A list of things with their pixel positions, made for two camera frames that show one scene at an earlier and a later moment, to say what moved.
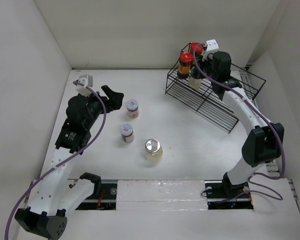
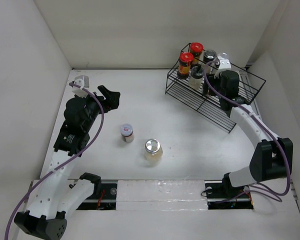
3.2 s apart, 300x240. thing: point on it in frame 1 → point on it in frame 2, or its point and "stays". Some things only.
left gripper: [114, 101] stays
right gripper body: [206, 66] → [215, 83]
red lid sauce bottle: [185, 60] stays
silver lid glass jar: [153, 152] stays
